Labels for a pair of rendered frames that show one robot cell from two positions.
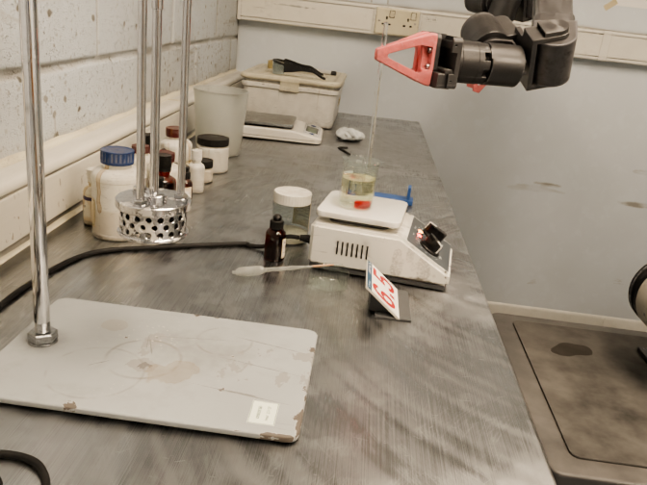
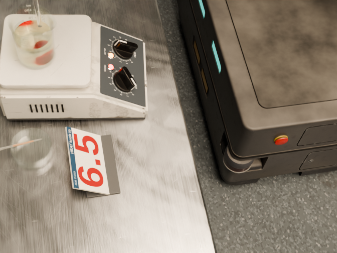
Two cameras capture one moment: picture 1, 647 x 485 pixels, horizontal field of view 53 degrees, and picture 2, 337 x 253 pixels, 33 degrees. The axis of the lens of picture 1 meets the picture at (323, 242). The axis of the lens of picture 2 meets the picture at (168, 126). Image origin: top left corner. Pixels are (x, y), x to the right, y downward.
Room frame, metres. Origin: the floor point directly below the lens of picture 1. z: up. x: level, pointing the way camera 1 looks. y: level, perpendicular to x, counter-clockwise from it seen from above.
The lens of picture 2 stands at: (0.43, -0.06, 1.45)
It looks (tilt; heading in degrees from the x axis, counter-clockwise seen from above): 60 degrees down; 339
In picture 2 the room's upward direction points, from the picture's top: 9 degrees clockwise
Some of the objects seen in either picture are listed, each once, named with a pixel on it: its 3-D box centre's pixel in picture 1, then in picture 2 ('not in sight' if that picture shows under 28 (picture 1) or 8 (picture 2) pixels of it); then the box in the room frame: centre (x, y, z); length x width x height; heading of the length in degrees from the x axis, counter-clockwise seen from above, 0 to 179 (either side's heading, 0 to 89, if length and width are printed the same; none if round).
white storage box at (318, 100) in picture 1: (295, 94); not in sight; (2.18, 0.15, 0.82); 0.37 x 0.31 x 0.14; 177
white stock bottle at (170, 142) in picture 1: (175, 155); not in sight; (1.23, 0.30, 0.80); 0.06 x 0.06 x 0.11
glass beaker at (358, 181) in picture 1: (360, 182); (35, 38); (0.90, -0.04, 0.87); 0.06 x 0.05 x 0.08; 67
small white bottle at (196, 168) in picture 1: (195, 170); not in sight; (1.18, 0.25, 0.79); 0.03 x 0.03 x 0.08
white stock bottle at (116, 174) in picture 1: (116, 192); not in sight; (0.92, 0.31, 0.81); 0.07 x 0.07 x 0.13
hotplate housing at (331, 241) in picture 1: (376, 239); (68, 69); (0.91, -0.08, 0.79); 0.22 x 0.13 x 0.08; 80
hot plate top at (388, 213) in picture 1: (363, 208); (46, 50); (0.91, -0.05, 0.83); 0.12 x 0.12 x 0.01; 80
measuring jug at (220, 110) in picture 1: (216, 119); not in sight; (1.54, 0.28, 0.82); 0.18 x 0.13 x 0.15; 40
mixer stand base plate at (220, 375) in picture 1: (160, 360); not in sight; (0.57, 0.15, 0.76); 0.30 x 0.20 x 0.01; 88
